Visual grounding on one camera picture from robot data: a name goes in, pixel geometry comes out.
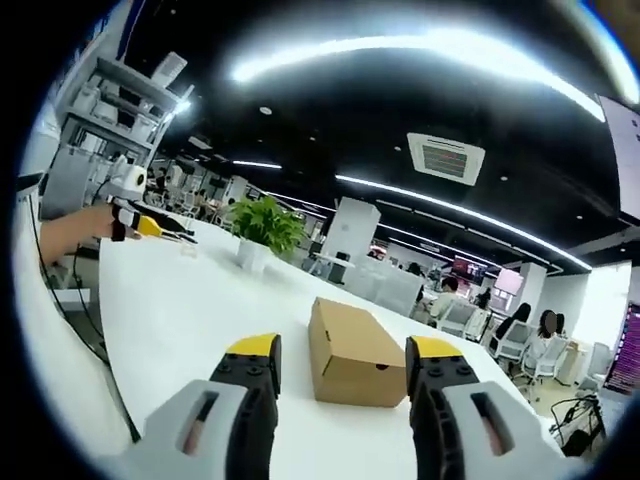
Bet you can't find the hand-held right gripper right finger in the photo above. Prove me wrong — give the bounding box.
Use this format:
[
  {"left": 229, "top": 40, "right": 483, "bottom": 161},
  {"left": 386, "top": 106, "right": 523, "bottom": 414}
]
[{"left": 404, "top": 335, "right": 547, "bottom": 480}]

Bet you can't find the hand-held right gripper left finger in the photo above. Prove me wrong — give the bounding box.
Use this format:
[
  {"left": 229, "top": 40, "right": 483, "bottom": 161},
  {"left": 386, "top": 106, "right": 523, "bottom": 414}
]
[{"left": 141, "top": 331, "right": 283, "bottom": 480}]

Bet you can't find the brown cardboard shoe box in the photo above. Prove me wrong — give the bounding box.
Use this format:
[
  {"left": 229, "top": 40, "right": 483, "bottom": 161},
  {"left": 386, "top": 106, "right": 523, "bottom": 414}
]
[{"left": 306, "top": 296, "right": 408, "bottom": 405}]

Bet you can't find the person's left hand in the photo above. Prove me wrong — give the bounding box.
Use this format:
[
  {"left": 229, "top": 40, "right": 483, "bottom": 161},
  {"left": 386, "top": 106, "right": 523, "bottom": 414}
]
[{"left": 106, "top": 196, "right": 144, "bottom": 244}]

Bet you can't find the grey storage shelf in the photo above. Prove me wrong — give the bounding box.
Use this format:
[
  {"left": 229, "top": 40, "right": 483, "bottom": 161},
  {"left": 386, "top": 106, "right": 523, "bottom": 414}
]
[{"left": 47, "top": 53, "right": 195, "bottom": 221}]

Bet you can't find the white office chair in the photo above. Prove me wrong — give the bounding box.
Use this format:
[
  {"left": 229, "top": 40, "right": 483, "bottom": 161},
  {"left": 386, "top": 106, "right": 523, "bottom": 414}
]
[
  {"left": 519, "top": 337, "right": 576, "bottom": 389},
  {"left": 439, "top": 302, "right": 494, "bottom": 346}
]

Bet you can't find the green potted plant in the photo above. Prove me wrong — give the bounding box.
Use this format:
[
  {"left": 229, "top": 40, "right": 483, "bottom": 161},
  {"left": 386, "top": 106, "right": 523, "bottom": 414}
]
[{"left": 226, "top": 195, "right": 309, "bottom": 275}]

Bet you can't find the white square pillar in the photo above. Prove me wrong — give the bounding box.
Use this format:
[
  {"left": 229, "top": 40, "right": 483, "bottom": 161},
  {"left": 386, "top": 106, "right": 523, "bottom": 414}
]
[{"left": 330, "top": 195, "right": 382, "bottom": 284}]

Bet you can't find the ceiling air conditioner unit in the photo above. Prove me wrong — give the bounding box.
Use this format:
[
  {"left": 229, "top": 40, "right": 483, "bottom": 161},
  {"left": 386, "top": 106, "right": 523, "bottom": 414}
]
[{"left": 405, "top": 131, "right": 487, "bottom": 188}]

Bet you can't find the long ceiling light strip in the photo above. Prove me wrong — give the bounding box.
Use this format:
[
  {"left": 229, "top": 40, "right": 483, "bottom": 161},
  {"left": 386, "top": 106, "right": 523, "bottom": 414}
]
[{"left": 228, "top": 28, "right": 607, "bottom": 124}]

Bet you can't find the black cable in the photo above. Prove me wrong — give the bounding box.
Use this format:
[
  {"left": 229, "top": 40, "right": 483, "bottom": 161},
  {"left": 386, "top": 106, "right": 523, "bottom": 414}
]
[{"left": 28, "top": 198, "right": 142, "bottom": 443}]

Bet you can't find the black wire frame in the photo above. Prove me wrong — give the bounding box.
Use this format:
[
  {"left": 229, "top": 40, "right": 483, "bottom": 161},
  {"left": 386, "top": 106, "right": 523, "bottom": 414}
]
[{"left": 548, "top": 392, "right": 608, "bottom": 459}]

